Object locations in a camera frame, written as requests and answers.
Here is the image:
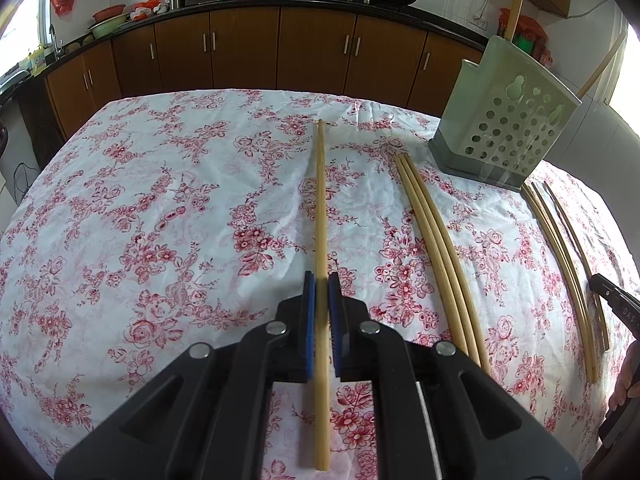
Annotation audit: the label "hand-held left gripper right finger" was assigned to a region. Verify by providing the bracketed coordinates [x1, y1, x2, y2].
[327, 271, 583, 480]

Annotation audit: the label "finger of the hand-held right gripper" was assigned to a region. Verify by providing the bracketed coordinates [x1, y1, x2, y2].
[589, 274, 640, 336]

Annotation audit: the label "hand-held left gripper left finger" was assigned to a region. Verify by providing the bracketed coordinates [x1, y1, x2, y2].
[54, 271, 317, 480]

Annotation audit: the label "bamboo chopstick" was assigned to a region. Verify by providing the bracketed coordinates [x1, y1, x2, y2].
[394, 156, 468, 356]
[506, 0, 531, 43]
[312, 119, 332, 472]
[531, 183, 601, 382]
[576, 30, 628, 98]
[543, 181, 611, 352]
[401, 154, 480, 363]
[407, 153, 492, 376]

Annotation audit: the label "group of chopsticks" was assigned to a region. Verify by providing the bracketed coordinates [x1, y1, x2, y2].
[521, 185, 596, 385]

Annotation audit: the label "grey-green perforated chopstick holder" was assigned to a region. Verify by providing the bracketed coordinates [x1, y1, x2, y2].
[428, 35, 583, 192]

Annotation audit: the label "person's right hand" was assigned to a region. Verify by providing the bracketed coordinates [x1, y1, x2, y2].
[609, 339, 640, 411]

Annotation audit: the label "red floral white tablecloth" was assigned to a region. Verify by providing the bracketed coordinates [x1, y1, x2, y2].
[0, 89, 640, 480]

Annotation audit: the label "bright window by packets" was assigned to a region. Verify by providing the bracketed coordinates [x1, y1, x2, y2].
[607, 20, 640, 111]

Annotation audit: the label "red and green packets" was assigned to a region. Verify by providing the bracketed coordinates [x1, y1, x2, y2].
[497, 7, 554, 69]

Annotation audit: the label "brown wooden base cabinets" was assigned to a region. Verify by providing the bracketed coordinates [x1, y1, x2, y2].
[20, 7, 488, 141]

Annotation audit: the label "black kitchen countertop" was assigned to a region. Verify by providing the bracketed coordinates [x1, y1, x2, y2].
[0, 0, 490, 92]

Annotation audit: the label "red and white dish stack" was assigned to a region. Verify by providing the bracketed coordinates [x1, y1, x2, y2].
[131, 0, 169, 21]

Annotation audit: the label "red plastic basin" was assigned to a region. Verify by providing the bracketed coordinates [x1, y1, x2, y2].
[92, 4, 126, 23]

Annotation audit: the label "bright window by sink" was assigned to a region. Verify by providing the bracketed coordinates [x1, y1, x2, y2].
[0, 0, 54, 86]

